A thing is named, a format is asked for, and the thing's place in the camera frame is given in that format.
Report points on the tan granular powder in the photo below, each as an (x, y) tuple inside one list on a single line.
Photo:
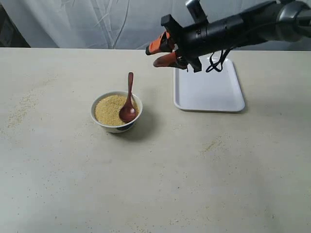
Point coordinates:
[(107, 107)]

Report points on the white ceramic bowl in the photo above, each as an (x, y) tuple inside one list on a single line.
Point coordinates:
[(137, 105)]

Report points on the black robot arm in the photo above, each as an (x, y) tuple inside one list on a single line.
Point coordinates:
[(287, 20)]

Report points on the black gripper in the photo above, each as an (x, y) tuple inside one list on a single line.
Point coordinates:
[(194, 41)]

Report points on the dark red wooden spoon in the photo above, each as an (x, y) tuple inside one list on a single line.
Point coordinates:
[(128, 113)]

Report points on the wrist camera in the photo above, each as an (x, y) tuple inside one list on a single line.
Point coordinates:
[(196, 11)]

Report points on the white rectangular tray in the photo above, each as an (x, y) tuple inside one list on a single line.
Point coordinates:
[(208, 92)]

